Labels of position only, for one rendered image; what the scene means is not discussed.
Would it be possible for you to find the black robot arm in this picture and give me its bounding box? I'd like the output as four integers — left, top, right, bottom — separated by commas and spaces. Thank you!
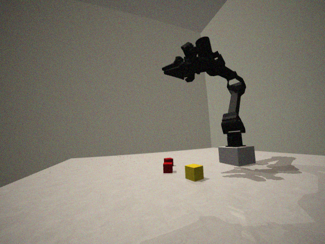
181, 37, 246, 147

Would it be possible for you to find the yellow cube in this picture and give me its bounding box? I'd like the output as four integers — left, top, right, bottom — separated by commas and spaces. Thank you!
185, 164, 204, 182

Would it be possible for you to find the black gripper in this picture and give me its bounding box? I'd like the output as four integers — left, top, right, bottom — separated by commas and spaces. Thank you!
162, 56, 203, 82

